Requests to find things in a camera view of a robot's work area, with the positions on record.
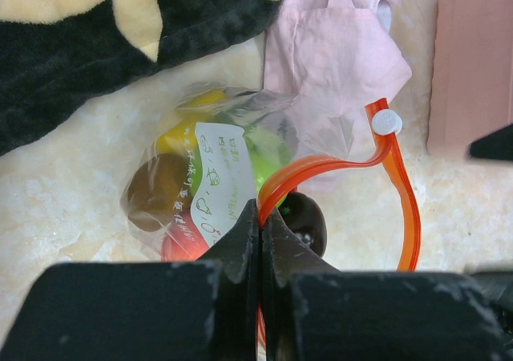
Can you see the yellow pear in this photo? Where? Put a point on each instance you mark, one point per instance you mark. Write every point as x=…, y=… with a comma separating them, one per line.
x=182, y=135

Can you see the brown kiwi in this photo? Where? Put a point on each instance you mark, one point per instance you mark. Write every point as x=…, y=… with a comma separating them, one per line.
x=157, y=192

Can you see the pink cloth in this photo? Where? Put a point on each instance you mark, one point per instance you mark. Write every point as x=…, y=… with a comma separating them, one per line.
x=333, y=58

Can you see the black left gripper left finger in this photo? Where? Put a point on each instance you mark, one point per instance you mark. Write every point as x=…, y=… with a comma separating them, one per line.
x=201, y=310

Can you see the green apple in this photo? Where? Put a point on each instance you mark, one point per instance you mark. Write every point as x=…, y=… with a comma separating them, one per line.
x=231, y=163

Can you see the clear zip bag orange zipper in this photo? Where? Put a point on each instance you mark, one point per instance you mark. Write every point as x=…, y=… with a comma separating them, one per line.
x=270, y=111

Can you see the red apple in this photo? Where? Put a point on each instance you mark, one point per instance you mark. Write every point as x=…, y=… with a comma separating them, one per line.
x=183, y=243

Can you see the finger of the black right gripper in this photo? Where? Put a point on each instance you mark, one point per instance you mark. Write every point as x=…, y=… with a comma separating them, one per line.
x=497, y=293
x=496, y=146

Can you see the dark brown fruit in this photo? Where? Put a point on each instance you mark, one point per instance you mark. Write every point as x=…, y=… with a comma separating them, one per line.
x=303, y=216

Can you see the pink plastic bin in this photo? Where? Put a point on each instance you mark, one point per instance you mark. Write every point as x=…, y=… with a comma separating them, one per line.
x=471, y=90

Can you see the black flower-pattern pillow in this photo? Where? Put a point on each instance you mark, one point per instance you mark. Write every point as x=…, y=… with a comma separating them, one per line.
x=58, y=54

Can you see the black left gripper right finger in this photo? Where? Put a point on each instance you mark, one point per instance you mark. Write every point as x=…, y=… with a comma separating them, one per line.
x=313, y=311

